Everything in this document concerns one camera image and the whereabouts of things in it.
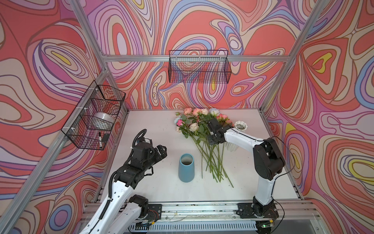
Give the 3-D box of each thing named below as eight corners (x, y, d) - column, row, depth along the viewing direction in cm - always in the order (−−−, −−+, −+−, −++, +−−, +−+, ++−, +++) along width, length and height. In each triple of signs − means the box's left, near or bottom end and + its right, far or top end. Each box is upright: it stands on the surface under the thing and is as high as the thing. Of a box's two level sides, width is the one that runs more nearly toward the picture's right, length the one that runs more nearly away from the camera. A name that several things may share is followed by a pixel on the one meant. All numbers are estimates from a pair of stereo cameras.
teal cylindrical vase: (179, 182, 84) (177, 168, 68) (179, 169, 89) (177, 153, 73) (193, 182, 84) (194, 168, 68) (193, 169, 89) (194, 153, 73)
